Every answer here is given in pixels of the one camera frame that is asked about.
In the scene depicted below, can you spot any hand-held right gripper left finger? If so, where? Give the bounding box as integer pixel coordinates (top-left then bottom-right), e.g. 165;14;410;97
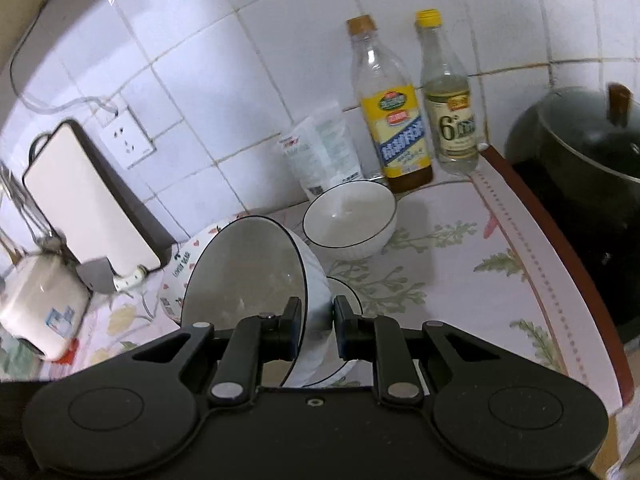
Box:
132;296;304;407

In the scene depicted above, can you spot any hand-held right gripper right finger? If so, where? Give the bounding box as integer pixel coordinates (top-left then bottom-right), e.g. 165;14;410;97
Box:
332;295;501;407

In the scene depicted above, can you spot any white ribbed bowl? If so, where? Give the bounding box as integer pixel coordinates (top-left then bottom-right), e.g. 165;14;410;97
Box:
300;276;364;388
181;216;332;388
302;180;399;262

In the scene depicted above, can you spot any floral tablecloth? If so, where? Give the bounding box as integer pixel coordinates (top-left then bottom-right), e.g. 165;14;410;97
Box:
0;180;601;411

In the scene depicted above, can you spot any white salt bag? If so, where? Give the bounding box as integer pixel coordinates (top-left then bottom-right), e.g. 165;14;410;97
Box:
278;116;346;201

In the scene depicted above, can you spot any translucent white bag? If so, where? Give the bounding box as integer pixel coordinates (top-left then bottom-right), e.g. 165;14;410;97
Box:
312;101;365;186

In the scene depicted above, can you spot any yellow label bottle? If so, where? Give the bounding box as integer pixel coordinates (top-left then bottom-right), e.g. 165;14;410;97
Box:
346;14;435;195

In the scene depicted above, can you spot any yellow cap vinegar bottle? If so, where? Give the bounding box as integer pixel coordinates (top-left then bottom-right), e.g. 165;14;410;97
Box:
415;9;481;177

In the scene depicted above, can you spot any black induction cooker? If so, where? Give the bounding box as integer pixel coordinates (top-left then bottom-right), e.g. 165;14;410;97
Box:
480;145;640;411

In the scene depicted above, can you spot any white cutting board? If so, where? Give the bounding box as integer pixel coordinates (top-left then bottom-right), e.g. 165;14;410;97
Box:
22;120;162;273

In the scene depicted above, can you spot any dark green pot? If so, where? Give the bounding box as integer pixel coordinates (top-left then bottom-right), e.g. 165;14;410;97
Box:
504;86;640;196

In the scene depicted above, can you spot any metal kitchen utensil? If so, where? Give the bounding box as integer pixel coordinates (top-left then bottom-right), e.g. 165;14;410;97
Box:
0;160;66;261

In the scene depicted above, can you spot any glass pot lid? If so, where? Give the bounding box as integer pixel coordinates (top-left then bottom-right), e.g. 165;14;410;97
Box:
537;84;640;183

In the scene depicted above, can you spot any white wall socket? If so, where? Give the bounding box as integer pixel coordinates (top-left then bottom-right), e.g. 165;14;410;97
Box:
98;105;157;171

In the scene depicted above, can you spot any translucent cable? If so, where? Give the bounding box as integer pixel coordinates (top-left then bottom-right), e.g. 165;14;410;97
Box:
10;35;126;116

